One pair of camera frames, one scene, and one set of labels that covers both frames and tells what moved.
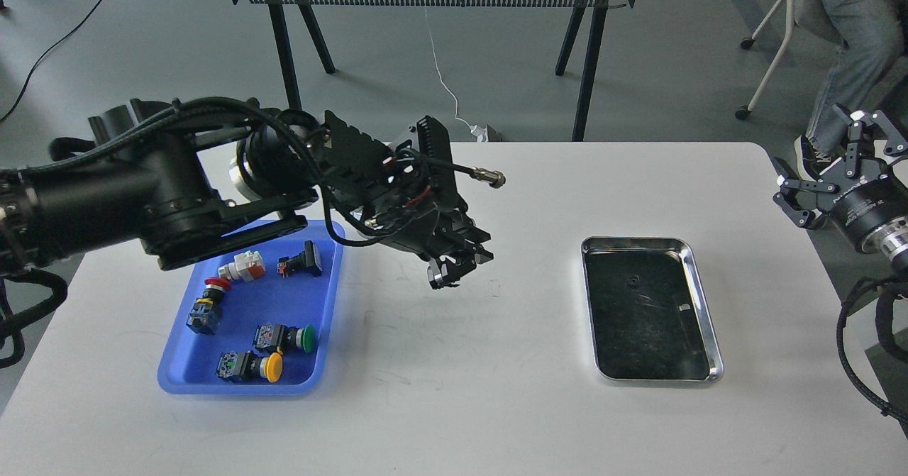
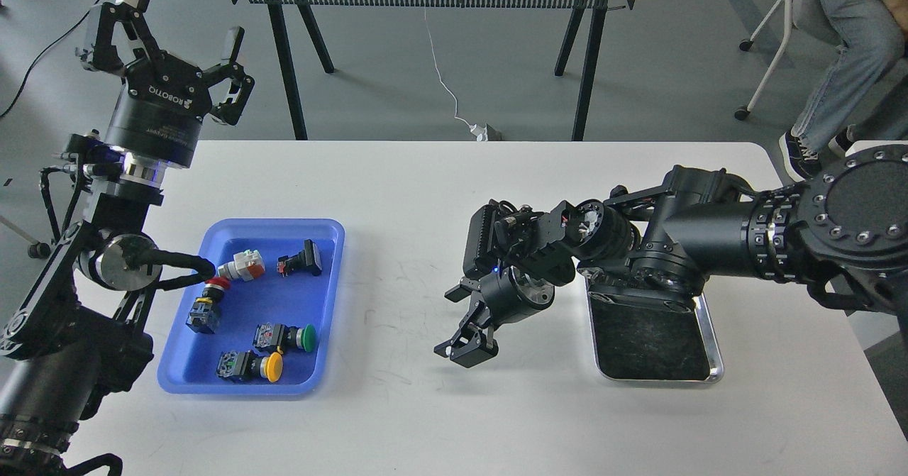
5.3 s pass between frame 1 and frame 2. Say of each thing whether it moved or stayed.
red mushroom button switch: stayed
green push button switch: stayed
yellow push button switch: stayed
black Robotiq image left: moved
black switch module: stayed
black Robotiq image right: moved
